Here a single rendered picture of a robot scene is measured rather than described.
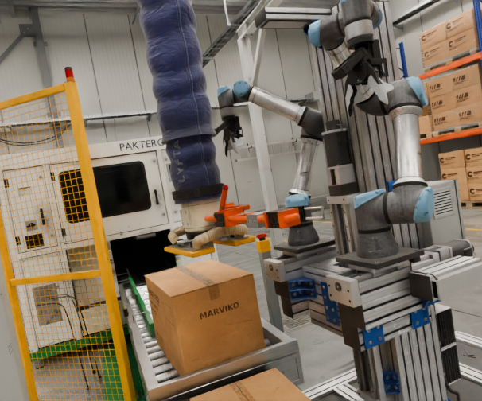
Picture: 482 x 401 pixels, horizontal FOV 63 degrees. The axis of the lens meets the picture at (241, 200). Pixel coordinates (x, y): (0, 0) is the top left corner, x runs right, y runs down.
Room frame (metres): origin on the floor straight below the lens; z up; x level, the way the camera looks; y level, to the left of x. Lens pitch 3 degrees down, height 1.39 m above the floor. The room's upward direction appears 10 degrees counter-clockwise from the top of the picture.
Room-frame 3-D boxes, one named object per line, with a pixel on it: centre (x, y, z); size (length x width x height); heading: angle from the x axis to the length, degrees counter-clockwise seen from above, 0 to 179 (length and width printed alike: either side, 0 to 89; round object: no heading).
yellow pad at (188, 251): (1.65, 0.26, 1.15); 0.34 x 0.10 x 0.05; 29
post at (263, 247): (2.39, -0.09, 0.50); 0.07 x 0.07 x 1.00; 20
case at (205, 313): (2.00, 0.31, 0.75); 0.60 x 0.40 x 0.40; 24
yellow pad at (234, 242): (1.75, 0.09, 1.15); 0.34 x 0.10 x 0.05; 29
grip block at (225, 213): (1.48, 0.05, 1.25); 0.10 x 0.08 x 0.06; 119
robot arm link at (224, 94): (2.04, -0.01, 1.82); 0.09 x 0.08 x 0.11; 84
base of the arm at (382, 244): (1.42, -0.46, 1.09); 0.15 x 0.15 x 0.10
